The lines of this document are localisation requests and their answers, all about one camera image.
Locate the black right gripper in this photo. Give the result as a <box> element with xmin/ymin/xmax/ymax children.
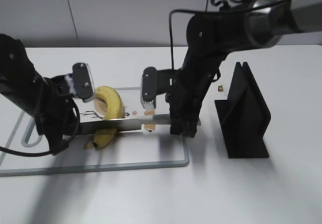
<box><xmin>167</xmin><ymin>69</ymin><xmax>210</xmax><ymax>137</ymax></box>

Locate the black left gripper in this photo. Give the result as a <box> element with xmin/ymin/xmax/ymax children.
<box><xmin>33</xmin><ymin>75</ymin><xmax>80</xmax><ymax>156</ymax></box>

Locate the yellow banana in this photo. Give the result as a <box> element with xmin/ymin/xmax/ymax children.
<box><xmin>92</xmin><ymin>86</ymin><xmax>125</xmax><ymax>150</ymax></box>

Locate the white-handled kitchen knife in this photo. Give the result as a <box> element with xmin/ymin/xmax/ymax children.
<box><xmin>64</xmin><ymin>113</ymin><xmax>202</xmax><ymax>137</ymax></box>

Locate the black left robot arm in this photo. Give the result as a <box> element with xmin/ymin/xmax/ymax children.
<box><xmin>1</xmin><ymin>34</ymin><xmax>80</xmax><ymax>158</ymax></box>

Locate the black and silver right robot arm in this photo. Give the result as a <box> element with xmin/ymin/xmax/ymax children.
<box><xmin>167</xmin><ymin>0</ymin><xmax>321</xmax><ymax>137</ymax></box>

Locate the white grey-rimmed cutting board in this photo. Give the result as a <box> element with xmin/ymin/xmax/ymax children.
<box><xmin>1</xmin><ymin>87</ymin><xmax>189</xmax><ymax>177</ymax></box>

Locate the black knife stand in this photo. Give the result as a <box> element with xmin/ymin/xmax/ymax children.
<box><xmin>214</xmin><ymin>62</ymin><xmax>271</xmax><ymax>159</ymax></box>

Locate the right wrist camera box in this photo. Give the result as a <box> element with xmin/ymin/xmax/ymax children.
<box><xmin>140</xmin><ymin>66</ymin><xmax>178</xmax><ymax>110</ymax></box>

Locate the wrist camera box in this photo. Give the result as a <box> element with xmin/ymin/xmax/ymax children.
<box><xmin>64</xmin><ymin>62</ymin><xmax>96</xmax><ymax>103</ymax></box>
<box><xmin>140</xmin><ymin>66</ymin><xmax>178</xmax><ymax>110</ymax></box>

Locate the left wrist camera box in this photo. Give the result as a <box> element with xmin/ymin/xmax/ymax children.
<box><xmin>64</xmin><ymin>62</ymin><xmax>96</xmax><ymax>103</ymax></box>

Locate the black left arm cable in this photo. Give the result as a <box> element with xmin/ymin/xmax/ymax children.
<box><xmin>0</xmin><ymin>100</ymin><xmax>82</xmax><ymax>158</ymax></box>

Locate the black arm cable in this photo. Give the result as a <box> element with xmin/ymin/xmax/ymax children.
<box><xmin>0</xmin><ymin>100</ymin><xmax>82</xmax><ymax>158</ymax></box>
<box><xmin>169</xmin><ymin>0</ymin><xmax>260</xmax><ymax>70</ymax></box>

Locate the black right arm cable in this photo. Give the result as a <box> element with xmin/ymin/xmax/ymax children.
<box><xmin>169</xmin><ymin>0</ymin><xmax>260</xmax><ymax>70</ymax></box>

